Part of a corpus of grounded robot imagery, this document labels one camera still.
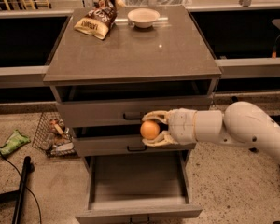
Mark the grey bottom drawer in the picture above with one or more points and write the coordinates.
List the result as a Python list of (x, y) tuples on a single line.
[(139, 188)]

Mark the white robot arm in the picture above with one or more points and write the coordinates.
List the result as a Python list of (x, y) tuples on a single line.
[(241, 125)]

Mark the grey drawer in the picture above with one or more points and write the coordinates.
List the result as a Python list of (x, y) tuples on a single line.
[(139, 188), (114, 140), (123, 103)]

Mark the green snack bag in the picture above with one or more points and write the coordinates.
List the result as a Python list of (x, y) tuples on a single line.
[(14, 142)]

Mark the grey top drawer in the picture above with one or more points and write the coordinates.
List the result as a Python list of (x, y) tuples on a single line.
[(123, 103)]

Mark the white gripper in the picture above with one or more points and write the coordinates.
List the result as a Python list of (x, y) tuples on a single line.
[(181, 124)]

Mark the grey middle drawer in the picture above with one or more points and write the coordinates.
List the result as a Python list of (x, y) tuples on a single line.
[(114, 140)]

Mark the orange fruit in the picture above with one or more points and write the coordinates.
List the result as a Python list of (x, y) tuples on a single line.
[(149, 129)]

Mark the brown yellow chip bag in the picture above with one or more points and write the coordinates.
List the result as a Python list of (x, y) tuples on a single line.
[(99, 20)]

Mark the grey drawer cabinet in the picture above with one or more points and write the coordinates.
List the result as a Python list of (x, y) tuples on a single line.
[(171, 50)]

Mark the white bowl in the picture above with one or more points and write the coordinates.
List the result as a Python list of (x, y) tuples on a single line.
[(143, 17)]

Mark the black stand leg left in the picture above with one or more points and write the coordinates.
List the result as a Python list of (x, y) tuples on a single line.
[(17, 196)]

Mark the wire basket with items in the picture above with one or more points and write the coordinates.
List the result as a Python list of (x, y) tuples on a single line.
[(52, 137)]

